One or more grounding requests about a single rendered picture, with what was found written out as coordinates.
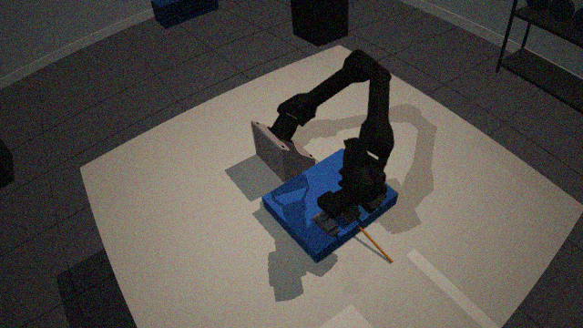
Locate blue flat deck plate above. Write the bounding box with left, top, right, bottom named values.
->
left=261, top=148, right=399, bottom=263

